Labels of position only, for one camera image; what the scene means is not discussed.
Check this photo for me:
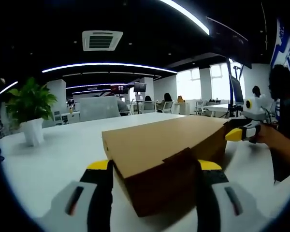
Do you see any ceiling air conditioner vent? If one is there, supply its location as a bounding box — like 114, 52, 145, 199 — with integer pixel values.
81, 30, 124, 52

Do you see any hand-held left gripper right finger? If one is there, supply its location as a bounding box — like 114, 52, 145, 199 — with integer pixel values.
195, 159, 261, 232

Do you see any person's right hand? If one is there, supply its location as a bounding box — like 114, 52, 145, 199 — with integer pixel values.
249, 125, 279, 146

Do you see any blue wall poster board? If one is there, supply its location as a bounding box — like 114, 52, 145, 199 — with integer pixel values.
270, 17, 290, 90

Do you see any black television screen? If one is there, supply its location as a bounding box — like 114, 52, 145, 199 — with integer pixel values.
133, 82, 148, 93

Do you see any white office chair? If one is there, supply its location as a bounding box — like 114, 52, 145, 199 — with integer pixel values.
159, 101, 175, 114
142, 101, 157, 114
194, 100, 209, 116

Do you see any green potted plant white pot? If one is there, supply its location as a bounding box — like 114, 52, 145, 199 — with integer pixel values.
4, 77, 58, 147

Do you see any grey partition panel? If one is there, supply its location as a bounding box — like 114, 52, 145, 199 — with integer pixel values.
79, 96, 122, 120

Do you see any white cabinet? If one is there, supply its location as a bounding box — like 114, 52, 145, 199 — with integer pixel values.
174, 102, 190, 116

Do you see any hanging black screen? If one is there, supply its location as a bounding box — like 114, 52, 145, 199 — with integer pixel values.
205, 16, 253, 70

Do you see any ceiling light strip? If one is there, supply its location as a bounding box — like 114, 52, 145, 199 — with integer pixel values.
159, 0, 211, 36
41, 62, 178, 74
65, 83, 134, 90

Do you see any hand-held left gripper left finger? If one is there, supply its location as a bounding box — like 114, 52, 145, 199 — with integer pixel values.
39, 159, 114, 232

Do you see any black desk monitor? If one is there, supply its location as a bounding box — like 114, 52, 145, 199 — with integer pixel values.
228, 72, 245, 105

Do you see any brown cardboard shoe box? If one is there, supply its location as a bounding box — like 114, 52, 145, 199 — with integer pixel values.
101, 115, 230, 218

